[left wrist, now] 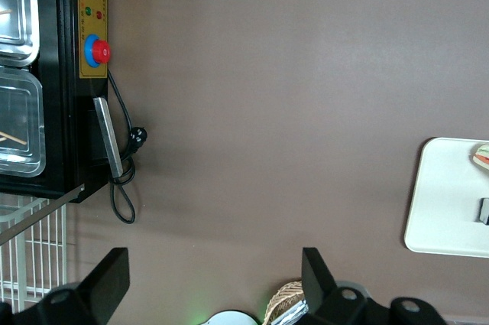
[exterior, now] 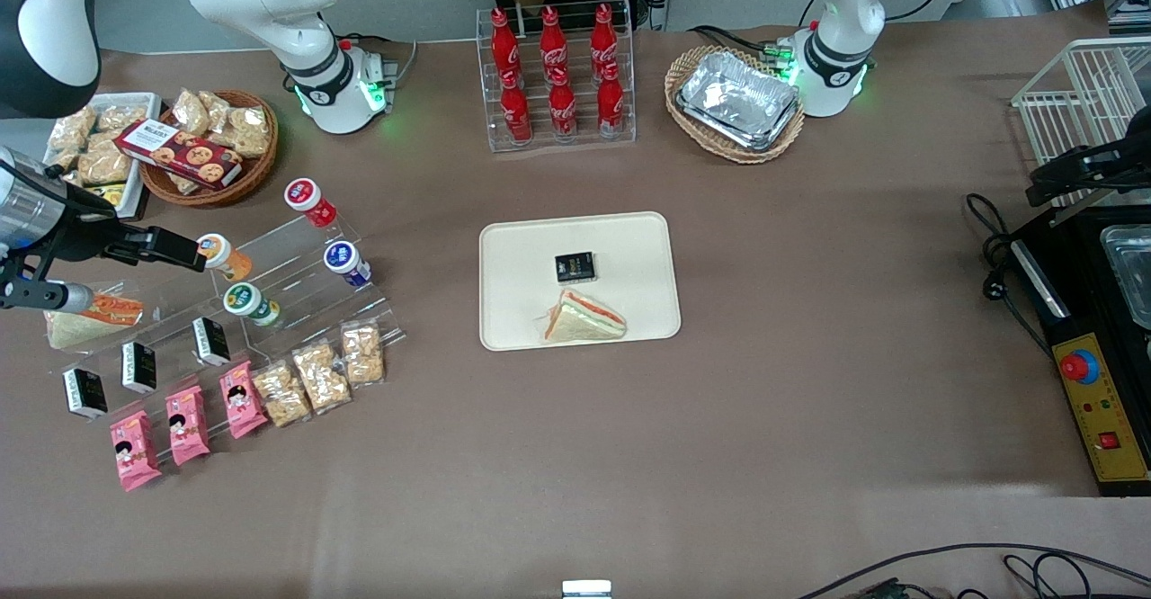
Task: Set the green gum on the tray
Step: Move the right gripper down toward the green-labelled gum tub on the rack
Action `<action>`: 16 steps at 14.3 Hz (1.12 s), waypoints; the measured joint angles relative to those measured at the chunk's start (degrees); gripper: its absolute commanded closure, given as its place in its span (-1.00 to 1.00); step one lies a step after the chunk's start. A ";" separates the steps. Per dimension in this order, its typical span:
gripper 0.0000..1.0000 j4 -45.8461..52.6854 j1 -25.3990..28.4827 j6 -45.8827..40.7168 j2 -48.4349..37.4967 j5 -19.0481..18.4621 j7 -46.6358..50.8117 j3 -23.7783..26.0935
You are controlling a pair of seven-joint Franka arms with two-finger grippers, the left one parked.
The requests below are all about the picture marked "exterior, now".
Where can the yellow snack packet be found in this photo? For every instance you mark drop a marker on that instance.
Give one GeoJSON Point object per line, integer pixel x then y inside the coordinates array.
{"type": "Point", "coordinates": [110, 194]}

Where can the light wicker basket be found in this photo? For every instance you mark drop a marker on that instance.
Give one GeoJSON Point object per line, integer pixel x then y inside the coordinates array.
{"type": "Point", "coordinates": [688, 127]}

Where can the brown wicker basket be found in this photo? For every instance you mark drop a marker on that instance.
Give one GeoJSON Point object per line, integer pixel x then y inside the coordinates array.
{"type": "Point", "coordinates": [256, 172]}

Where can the pink snack packet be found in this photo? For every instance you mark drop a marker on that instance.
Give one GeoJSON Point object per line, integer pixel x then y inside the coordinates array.
{"type": "Point", "coordinates": [187, 426]}
{"type": "Point", "coordinates": [135, 453]}
{"type": "Point", "coordinates": [243, 401]}

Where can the small black box gold print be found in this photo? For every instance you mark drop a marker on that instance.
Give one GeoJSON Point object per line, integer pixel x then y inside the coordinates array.
{"type": "Point", "coordinates": [575, 267]}

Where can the wrapped triangle sandwich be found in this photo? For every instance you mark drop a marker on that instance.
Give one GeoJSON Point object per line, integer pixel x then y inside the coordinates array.
{"type": "Point", "coordinates": [90, 322]}
{"type": "Point", "coordinates": [584, 320]}

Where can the red emergency stop button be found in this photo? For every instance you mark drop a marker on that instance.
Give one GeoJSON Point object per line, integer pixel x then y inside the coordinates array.
{"type": "Point", "coordinates": [1078, 367]}

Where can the blue gum bottle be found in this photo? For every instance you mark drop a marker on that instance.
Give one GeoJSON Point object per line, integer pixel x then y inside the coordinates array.
{"type": "Point", "coordinates": [347, 263]}

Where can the green gum bottle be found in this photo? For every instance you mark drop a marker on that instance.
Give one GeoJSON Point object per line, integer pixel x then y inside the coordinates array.
{"type": "Point", "coordinates": [249, 302]}

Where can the black machine with yellow panel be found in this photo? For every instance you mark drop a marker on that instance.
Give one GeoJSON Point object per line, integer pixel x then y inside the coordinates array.
{"type": "Point", "coordinates": [1079, 311]}

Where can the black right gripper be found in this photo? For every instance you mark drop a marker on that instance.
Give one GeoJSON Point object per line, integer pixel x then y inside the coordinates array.
{"type": "Point", "coordinates": [88, 222]}

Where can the red cola bottle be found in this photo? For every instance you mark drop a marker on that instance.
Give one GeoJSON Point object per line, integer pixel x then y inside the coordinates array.
{"type": "Point", "coordinates": [611, 106]}
{"type": "Point", "coordinates": [553, 41]}
{"type": "Point", "coordinates": [504, 46]}
{"type": "Point", "coordinates": [563, 111]}
{"type": "Point", "coordinates": [603, 37]}
{"type": "Point", "coordinates": [516, 113]}

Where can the clear bag of biscuits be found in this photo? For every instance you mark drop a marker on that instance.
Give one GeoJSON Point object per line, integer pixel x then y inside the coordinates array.
{"type": "Point", "coordinates": [363, 354]}
{"type": "Point", "coordinates": [322, 377]}
{"type": "Point", "coordinates": [281, 394]}

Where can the orange gum bottle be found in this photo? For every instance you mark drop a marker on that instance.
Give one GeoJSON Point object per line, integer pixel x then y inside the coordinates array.
{"type": "Point", "coordinates": [223, 255]}

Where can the clear acrylic stepped shelf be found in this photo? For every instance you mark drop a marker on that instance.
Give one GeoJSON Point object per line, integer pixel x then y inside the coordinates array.
{"type": "Point", "coordinates": [297, 293]}

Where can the red cookie box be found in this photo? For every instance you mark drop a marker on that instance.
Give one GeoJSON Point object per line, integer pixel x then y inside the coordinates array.
{"type": "Point", "coordinates": [180, 154]}

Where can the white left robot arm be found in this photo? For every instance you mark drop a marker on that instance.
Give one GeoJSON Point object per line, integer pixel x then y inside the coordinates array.
{"type": "Point", "coordinates": [850, 5]}

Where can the red gum bottle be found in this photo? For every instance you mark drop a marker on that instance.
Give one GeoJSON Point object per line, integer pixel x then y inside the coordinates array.
{"type": "Point", "coordinates": [310, 201]}

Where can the stacked foil trays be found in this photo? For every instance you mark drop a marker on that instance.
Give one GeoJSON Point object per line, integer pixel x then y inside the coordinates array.
{"type": "Point", "coordinates": [737, 95]}

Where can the white rectangular dish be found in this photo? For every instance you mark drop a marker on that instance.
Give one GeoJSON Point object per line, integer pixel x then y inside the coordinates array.
{"type": "Point", "coordinates": [135, 104]}

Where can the clear acrylic bottle rack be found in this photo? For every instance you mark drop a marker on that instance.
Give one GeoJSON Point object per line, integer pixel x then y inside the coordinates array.
{"type": "Point", "coordinates": [620, 136]}

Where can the black white carton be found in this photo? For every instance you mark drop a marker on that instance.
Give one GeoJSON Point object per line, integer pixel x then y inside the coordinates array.
{"type": "Point", "coordinates": [211, 341]}
{"type": "Point", "coordinates": [85, 393]}
{"type": "Point", "coordinates": [139, 367]}

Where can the cream plastic tray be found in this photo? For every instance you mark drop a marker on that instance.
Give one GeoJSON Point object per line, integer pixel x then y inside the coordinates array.
{"type": "Point", "coordinates": [620, 257]}

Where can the small silver white device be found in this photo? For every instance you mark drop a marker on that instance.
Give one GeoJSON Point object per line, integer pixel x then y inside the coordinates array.
{"type": "Point", "coordinates": [586, 589]}

